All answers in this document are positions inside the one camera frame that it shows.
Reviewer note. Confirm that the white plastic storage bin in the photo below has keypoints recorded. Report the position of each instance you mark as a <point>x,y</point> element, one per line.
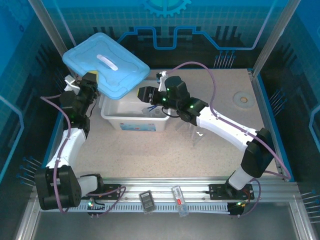
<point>135,126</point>

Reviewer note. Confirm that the blue tweezers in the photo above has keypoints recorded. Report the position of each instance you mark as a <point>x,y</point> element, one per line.
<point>151,108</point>

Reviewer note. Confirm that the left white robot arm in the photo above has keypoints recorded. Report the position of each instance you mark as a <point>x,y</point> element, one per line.
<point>70,145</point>

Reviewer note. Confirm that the aluminium frame post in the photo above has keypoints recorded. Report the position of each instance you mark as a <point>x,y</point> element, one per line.
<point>45,20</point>
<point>275,37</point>

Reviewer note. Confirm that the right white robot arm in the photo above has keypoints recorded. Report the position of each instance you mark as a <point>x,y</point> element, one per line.
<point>225,127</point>

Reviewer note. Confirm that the clear acrylic tube rack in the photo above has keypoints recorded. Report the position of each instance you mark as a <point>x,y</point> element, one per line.
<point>197,136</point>

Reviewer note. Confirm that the blue plastic bin lid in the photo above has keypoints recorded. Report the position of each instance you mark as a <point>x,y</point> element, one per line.
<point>107,62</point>

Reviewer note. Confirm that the clear labelled box device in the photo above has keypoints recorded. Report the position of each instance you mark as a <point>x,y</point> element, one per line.
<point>180,200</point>

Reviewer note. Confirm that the small black box device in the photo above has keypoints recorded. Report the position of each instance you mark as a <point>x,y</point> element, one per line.
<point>147,201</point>

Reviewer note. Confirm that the small glass beaker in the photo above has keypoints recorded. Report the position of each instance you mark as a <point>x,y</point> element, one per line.
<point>158,112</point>

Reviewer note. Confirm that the round grey disc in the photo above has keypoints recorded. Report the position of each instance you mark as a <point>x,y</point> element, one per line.
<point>242,100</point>

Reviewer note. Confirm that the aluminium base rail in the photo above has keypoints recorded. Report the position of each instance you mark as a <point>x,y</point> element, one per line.
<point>195,182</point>

